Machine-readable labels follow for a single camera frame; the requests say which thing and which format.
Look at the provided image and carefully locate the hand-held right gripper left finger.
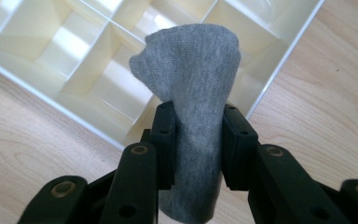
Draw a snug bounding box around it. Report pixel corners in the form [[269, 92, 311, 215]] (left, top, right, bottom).
[[141, 100, 178, 191]]

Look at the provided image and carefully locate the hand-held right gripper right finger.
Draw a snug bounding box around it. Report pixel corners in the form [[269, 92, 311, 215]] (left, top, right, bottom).
[[221, 104, 260, 191]]

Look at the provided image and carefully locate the grey sock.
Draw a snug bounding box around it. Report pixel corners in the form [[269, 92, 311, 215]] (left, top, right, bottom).
[[128, 22, 242, 224]]

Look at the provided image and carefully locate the white compartment storage box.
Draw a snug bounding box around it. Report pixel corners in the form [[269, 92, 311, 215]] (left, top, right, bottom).
[[0, 0, 326, 151]]

